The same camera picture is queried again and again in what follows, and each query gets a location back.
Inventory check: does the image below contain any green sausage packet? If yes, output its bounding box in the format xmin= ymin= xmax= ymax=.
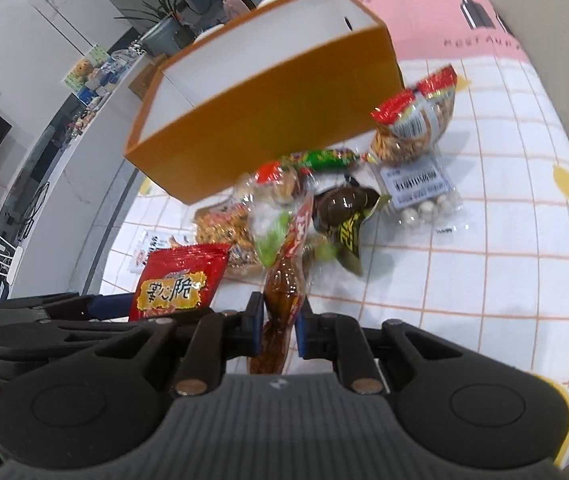
xmin=289 ymin=146 xmax=358 ymax=173

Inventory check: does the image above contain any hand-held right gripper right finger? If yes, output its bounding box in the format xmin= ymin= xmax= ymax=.
xmin=295 ymin=309 xmax=433 ymax=396

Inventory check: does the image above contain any clear packet of brown meat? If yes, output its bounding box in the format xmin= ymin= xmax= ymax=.
xmin=247 ymin=194 xmax=316 ymax=376

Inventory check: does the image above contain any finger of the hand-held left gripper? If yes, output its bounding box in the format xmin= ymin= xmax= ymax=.
xmin=0 ymin=291 xmax=135 ymax=322
xmin=0 ymin=320 xmax=140 ymax=361

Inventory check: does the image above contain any dark olive egg packet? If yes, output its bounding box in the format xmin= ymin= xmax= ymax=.
xmin=312 ymin=175 xmax=393 ymax=277

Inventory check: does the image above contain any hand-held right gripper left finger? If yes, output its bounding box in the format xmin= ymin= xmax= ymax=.
xmin=129 ymin=291 xmax=266 ymax=396

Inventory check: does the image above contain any orange cardboard box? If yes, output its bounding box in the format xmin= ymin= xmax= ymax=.
xmin=123 ymin=0 xmax=406 ymax=206

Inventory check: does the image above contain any potted plant in grey pot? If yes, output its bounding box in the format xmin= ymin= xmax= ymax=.
xmin=114 ymin=0 xmax=200 ymax=58

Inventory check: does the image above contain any white router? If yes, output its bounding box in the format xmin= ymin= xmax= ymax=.
xmin=0 ymin=232 xmax=25 ymax=281

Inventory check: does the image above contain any clear packet with green filling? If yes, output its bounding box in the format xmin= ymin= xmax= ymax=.
xmin=248 ymin=205 xmax=296 ymax=267

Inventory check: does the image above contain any small pink bin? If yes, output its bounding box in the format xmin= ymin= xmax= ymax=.
xmin=222 ymin=0 xmax=256 ymax=26

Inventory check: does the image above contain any clear red-top pastry packet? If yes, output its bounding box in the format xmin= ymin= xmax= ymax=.
xmin=237 ymin=160 xmax=315 ymax=206

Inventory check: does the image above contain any yellow green picture card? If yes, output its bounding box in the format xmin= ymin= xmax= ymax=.
xmin=62 ymin=45 xmax=108 ymax=92

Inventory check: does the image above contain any clear packet of white balls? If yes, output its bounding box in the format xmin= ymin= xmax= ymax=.
xmin=372 ymin=152 xmax=465 ymax=228

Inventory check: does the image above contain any red snack packet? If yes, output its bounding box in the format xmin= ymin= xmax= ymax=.
xmin=128 ymin=242 xmax=232 ymax=323

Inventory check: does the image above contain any orange crispy snack bag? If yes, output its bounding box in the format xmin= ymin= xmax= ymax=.
xmin=193 ymin=200 xmax=260 ymax=278

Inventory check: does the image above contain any brown cardboard box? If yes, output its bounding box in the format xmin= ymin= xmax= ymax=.
xmin=128 ymin=52 xmax=170 ymax=101

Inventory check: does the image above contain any red-top peanut bag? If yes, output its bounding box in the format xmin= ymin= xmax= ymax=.
xmin=369 ymin=65 xmax=458 ymax=163

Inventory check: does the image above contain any white low cabinet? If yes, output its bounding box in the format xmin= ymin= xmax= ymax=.
xmin=0 ymin=50 xmax=165 ymax=306

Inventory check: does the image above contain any white and black snack packet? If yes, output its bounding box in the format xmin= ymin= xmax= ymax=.
xmin=128 ymin=230 xmax=195 ymax=275

